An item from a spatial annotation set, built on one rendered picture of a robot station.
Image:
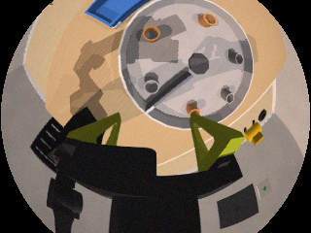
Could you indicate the blue crate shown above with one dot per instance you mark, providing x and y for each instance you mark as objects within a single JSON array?
[{"x": 113, "y": 10}]

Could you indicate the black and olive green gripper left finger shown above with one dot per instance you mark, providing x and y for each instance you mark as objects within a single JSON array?
[{"x": 90, "y": 132}]

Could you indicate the grey metal bushing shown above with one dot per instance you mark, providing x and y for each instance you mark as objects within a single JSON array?
[
  {"x": 151, "y": 90},
  {"x": 234, "y": 58},
  {"x": 225, "y": 95}
]

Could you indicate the bronze bushing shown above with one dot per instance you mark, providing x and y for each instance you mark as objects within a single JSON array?
[
  {"x": 191, "y": 108},
  {"x": 205, "y": 23},
  {"x": 148, "y": 29}
]

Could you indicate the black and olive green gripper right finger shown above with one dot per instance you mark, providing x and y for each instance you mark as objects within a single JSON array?
[{"x": 226, "y": 141}]

